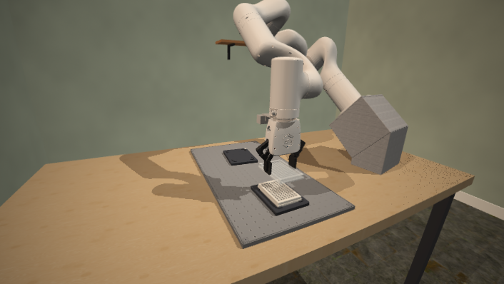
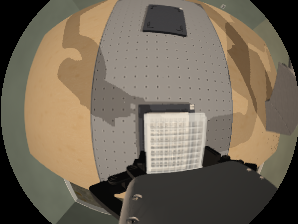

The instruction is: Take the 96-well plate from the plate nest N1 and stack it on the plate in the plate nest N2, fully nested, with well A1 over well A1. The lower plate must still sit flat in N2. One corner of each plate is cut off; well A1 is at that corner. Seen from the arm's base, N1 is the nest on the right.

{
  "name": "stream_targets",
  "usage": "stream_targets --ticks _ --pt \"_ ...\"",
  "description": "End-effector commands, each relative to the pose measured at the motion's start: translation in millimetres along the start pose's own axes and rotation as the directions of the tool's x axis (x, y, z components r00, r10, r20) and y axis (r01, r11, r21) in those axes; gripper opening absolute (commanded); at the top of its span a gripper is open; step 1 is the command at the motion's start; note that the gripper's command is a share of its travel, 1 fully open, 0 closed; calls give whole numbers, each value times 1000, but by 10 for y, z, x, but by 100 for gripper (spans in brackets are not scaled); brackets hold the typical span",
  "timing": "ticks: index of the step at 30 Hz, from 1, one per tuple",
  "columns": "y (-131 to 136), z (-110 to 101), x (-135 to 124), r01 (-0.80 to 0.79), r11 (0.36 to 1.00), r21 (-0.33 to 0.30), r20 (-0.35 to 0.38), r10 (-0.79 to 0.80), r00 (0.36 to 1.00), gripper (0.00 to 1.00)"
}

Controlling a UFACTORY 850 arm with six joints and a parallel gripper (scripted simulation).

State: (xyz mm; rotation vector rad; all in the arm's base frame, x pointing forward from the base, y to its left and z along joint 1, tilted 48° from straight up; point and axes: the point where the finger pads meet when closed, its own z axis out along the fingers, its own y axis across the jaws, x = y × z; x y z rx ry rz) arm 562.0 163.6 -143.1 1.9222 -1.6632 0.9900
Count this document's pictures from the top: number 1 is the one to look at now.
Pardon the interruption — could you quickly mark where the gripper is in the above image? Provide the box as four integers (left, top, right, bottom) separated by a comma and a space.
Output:
256, 118, 306, 175

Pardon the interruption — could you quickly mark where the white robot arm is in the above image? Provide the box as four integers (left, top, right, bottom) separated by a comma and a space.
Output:
233, 0, 361, 124

